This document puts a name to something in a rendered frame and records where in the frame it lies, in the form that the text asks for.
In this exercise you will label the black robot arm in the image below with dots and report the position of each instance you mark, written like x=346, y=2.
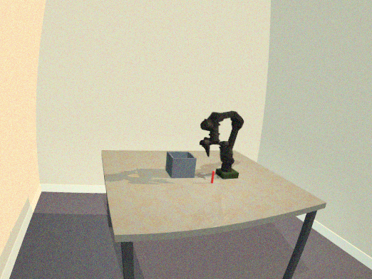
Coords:
x=211, y=124

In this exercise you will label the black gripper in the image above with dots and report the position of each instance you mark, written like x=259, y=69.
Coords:
x=214, y=139

